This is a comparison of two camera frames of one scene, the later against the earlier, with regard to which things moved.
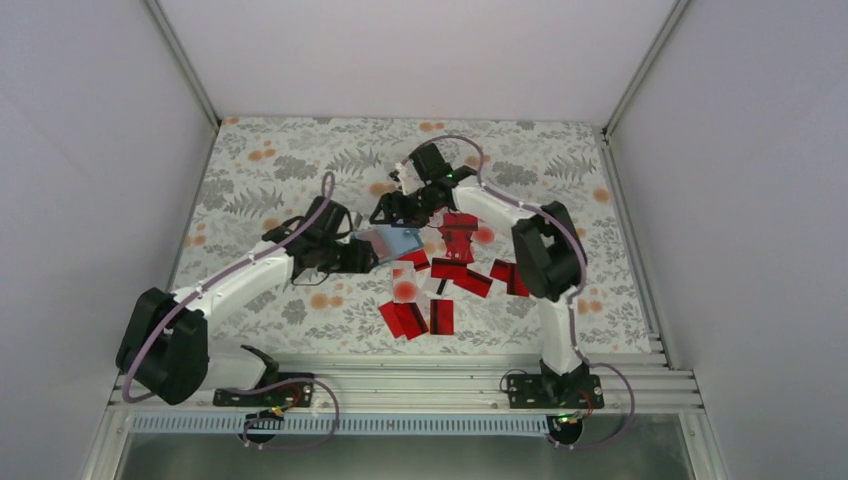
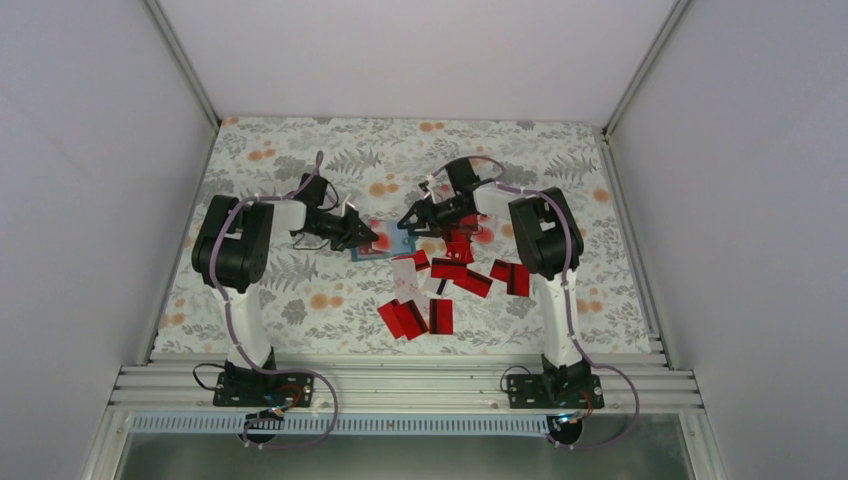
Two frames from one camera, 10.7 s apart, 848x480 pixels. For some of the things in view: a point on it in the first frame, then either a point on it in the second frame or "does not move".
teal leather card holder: (390, 241) does not move
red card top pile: (448, 268) does not move
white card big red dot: (403, 282) → (384, 242)
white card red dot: (484, 236) does not move
